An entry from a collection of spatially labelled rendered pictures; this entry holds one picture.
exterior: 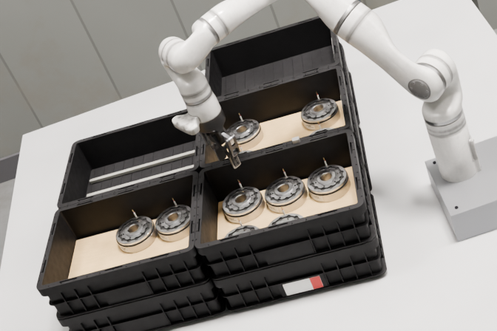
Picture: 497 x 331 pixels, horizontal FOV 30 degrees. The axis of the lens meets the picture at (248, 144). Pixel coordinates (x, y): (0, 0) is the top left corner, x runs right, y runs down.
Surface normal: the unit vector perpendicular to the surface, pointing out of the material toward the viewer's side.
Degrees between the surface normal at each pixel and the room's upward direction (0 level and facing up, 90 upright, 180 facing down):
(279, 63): 0
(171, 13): 90
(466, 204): 2
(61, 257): 90
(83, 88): 90
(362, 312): 0
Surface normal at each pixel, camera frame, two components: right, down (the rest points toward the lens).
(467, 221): 0.11, 0.56
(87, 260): -0.32, -0.76
